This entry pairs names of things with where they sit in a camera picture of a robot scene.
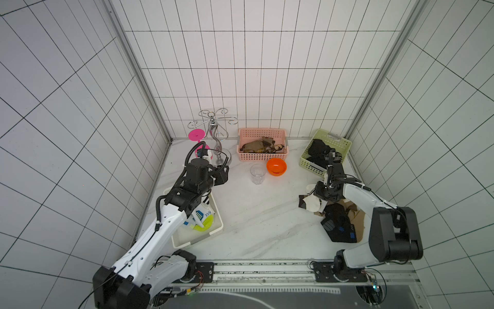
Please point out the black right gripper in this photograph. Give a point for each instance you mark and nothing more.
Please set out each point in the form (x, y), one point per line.
(334, 158)

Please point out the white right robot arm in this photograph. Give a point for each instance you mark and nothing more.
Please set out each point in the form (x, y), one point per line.
(394, 234)

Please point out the orange plastic bowl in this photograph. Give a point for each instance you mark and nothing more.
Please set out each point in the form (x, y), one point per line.
(276, 166)

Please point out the white sock neon yellow toe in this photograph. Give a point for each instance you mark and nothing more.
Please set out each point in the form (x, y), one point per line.
(201, 219)

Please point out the green perforated plastic basket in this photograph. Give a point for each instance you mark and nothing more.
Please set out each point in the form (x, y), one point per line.
(336, 142)

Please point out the pink perforated plastic basket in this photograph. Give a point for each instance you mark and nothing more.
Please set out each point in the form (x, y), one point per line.
(247, 135)

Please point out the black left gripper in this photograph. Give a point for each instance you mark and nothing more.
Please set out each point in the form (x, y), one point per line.
(222, 176)

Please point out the brown tan striped sock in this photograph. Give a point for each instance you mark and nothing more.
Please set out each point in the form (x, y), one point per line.
(356, 217)

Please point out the white sock navy stripes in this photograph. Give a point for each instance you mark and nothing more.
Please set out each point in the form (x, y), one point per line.
(309, 202)

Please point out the chrome glass holder stand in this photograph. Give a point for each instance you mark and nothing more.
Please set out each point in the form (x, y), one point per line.
(212, 120)

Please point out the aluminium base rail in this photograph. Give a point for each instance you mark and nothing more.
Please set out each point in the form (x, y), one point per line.
(266, 270)

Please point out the brown tan knit sock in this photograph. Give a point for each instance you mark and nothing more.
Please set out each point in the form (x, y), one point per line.
(264, 145)

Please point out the clear plastic cup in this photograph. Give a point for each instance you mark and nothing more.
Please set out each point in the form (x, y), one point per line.
(258, 173)

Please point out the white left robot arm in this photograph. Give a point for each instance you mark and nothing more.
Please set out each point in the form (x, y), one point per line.
(140, 275)

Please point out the pink plastic wine glass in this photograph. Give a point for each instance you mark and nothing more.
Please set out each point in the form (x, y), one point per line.
(197, 135)

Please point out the black sock blue squares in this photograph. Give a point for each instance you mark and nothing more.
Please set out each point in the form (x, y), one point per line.
(337, 224)

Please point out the white perforated plastic basket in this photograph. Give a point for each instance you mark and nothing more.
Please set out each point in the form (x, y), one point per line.
(185, 236)

